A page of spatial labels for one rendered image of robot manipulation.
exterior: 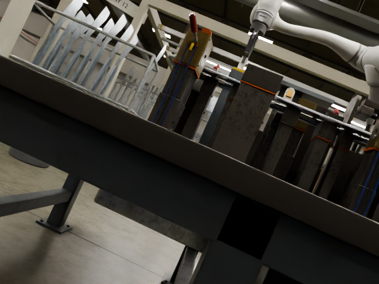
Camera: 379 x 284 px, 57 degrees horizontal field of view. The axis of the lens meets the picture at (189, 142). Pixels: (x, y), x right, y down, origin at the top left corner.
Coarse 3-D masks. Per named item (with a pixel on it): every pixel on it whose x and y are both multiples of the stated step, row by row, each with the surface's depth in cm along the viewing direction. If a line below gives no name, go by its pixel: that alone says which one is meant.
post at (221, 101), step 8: (232, 72) 164; (240, 72) 163; (240, 80) 163; (224, 96) 163; (216, 104) 163; (224, 104) 163; (216, 112) 163; (208, 120) 163; (216, 120) 162; (208, 128) 162; (208, 136) 162
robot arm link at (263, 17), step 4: (256, 12) 166; (260, 12) 164; (264, 12) 164; (268, 12) 164; (256, 16) 165; (260, 16) 164; (264, 16) 164; (268, 16) 164; (272, 16) 166; (252, 20) 167; (256, 20) 165; (260, 20) 164; (264, 20) 164; (268, 20) 164; (264, 24) 165; (268, 24) 165
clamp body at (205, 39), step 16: (192, 32) 112; (192, 48) 111; (208, 48) 115; (176, 64) 112; (192, 64) 111; (176, 80) 110; (192, 80) 116; (160, 96) 112; (176, 96) 111; (160, 112) 111; (176, 112) 111
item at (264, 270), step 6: (264, 270) 180; (270, 270) 173; (258, 276) 186; (264, 276) 175; (270, 276) 173; (276, 276) 173; (282, 276) 172; (258, 282) 180; (264, 282) 173; (270, 282) 173; (276, 282) 172; (282, 282) 172; (288, 282) 172; (294, 282) 172; (300, 282) 172
